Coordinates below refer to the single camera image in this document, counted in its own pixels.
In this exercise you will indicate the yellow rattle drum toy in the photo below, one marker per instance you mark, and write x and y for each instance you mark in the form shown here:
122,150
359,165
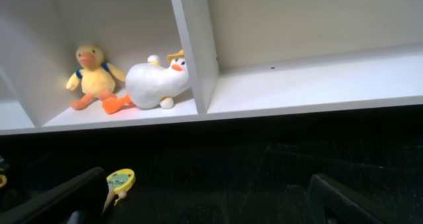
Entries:
121,180

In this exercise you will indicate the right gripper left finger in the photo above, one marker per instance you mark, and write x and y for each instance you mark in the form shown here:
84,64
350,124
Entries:
62,201

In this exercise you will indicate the white shelf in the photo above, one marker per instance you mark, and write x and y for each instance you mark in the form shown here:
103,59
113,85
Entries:
297,85

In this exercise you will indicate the yellow plush duck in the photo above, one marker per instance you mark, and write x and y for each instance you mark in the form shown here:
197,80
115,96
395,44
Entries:
94,80

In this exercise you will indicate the white plush duck with hat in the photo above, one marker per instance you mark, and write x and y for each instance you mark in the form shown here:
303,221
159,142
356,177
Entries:
150,83

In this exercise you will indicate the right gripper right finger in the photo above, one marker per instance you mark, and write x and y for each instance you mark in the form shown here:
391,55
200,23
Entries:
333,204

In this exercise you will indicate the grey and yellow toy truck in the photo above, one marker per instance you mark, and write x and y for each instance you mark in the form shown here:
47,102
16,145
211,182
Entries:
2,180

